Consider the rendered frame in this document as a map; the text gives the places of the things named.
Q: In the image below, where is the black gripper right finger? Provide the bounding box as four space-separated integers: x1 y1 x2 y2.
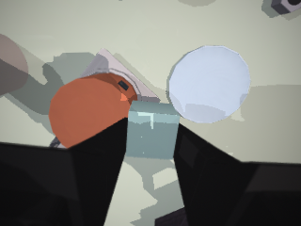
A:
173 123 301 226

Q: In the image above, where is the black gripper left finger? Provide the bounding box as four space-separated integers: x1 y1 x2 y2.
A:
0 118 128 226

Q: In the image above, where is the grey balance beam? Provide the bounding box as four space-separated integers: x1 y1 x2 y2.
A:
49 48 160 149

